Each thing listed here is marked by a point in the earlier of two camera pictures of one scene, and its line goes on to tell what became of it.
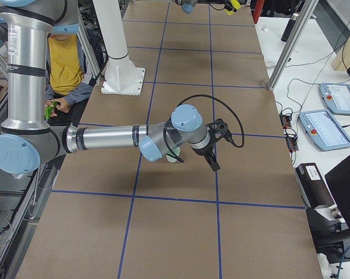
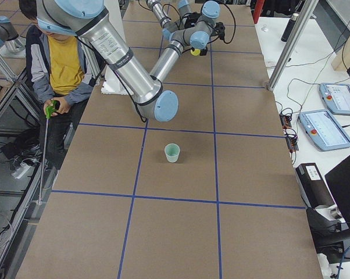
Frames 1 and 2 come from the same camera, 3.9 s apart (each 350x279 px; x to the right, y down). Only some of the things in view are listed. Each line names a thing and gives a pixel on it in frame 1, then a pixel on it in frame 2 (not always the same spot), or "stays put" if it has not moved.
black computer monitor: (345, 182) stays put
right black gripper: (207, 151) -> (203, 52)
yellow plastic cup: (236, 4) -> (196, 52)
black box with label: (313, 187) stays put
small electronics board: (291, 137) stays put
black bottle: (289, 29) stays put
